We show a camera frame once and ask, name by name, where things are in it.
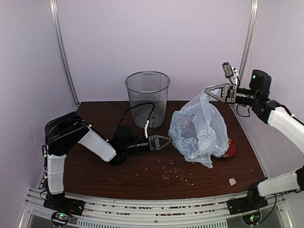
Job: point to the light blue plastic trash bag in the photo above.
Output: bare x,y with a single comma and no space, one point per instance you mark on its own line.
198,131

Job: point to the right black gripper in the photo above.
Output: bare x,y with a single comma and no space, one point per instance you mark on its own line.
230,89

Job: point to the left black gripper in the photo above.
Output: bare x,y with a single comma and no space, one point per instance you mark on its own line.
153,141

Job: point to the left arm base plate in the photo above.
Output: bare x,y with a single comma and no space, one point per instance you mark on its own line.
66,205

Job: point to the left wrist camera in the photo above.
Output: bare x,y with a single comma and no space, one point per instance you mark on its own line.
148,127

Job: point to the small pink paper scrap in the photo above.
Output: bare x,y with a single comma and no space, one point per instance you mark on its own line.
232,181

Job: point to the left aluminium frame post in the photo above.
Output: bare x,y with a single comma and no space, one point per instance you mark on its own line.
62,51

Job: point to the right aluminium frame post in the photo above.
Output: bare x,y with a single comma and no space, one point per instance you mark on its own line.
249,40

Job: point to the grey mesh trash bin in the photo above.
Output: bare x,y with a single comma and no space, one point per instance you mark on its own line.
148,93

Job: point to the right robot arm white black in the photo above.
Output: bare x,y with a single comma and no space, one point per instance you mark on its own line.
277,116

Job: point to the red floral overturned bowl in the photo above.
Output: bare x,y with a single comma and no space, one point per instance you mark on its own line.
232,148

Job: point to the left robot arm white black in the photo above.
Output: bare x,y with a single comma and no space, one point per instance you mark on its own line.
63,133

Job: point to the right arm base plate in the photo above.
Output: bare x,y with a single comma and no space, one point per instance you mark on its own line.
242,205

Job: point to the aluminium frame post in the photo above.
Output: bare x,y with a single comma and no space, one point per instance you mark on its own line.
62,51
249,40

